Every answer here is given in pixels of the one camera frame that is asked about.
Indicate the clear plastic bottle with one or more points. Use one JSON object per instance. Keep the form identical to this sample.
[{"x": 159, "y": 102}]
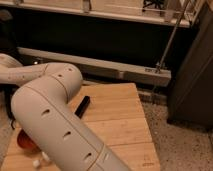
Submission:
[{"x": 44, "y": 160}]

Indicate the wooden shelf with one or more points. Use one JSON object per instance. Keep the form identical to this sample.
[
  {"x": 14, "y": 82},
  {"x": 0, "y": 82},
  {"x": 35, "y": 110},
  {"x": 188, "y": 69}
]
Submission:
[{"x": 164, "y": 12}]

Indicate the metal pole stand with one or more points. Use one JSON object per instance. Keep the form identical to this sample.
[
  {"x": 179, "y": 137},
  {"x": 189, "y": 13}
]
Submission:
[{"x": 159, "y": 65}]

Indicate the dark cabinet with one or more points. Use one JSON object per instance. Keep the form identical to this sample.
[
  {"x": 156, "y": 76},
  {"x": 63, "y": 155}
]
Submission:
[{"x": 191, "y": 95}]

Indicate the red-brown bowl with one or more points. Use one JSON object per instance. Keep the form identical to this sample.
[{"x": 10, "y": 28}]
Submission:
[{"x": 24, "y": 141}]

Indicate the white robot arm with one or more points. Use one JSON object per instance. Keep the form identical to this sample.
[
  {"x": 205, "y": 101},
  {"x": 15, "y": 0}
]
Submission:
[{"x": 40, "y": 105}]

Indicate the grey baseboard beam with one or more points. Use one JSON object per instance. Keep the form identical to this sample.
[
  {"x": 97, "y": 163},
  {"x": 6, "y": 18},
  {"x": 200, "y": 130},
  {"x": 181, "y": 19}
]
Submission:
[{"x": 141, "y": 74}]

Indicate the black rectangular block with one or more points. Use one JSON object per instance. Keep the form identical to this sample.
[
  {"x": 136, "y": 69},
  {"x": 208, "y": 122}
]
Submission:
[{"x": 82, "y": 106}]

